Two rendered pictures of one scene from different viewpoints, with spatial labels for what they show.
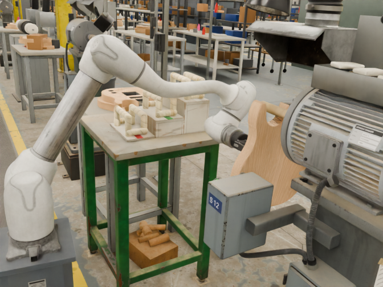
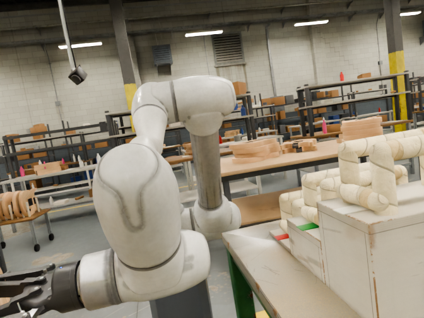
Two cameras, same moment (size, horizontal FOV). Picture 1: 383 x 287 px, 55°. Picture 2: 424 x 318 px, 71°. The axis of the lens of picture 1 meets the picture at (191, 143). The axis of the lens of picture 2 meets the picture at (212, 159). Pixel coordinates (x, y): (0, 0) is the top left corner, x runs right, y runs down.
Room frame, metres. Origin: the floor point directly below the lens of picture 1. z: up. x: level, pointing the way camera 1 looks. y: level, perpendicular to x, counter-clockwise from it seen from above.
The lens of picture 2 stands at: (1.85, -0.54, 1.27)
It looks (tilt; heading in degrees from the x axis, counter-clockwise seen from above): 6 degrees down; 111
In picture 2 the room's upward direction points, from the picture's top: 9 degrees counter-clockwise
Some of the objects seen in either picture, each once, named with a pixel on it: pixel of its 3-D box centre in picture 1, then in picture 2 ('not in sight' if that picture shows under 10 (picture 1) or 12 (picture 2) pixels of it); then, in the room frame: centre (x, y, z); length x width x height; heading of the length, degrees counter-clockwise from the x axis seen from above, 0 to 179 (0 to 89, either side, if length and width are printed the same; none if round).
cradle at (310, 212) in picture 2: (166, 113); (317, 216); (1.81, 0.13, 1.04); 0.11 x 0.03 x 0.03; 122
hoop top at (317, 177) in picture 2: (151, 94); (341, 173); (1.87, 0.22, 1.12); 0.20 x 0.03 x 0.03; 30
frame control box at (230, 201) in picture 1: (258, 232); not in sight; (0.87, -0.20, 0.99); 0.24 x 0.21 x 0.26; 32
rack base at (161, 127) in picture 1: (158, 119); (358, 235); (1.89, 0.18, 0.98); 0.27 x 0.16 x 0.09; 32
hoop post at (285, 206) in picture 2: (128, 126); (286, 214); (1.72, 0.31, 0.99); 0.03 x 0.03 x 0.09
